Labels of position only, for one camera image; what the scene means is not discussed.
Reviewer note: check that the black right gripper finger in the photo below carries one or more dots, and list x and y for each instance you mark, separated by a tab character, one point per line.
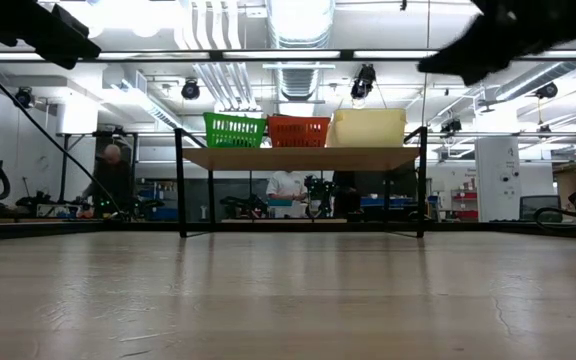
473	55

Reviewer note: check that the yellow plastic basket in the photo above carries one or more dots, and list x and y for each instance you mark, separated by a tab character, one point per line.
368	127

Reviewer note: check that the orange plastic basket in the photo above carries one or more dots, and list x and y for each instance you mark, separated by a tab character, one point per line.
298	132

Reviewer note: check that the green plastic basket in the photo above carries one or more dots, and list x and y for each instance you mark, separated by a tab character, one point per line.
233	131

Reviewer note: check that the black background robot arm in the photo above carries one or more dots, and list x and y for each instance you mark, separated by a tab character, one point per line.
243	205
320	192

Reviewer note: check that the black ceiling spotlight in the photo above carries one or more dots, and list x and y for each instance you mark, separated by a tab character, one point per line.
363	82
190	90
24	97
547	90

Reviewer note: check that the white pillar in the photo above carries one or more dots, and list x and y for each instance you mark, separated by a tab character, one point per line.
495	170

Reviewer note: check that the red storage shelf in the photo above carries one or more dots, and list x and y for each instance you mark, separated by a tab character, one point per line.
465	202

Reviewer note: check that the dark background monitor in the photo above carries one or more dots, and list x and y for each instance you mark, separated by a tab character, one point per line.
540	207

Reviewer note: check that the wooden shelf riser black legs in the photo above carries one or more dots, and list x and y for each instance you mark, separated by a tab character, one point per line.
298	158

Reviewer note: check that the black metal table frame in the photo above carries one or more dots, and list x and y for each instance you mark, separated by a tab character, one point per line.
347	55

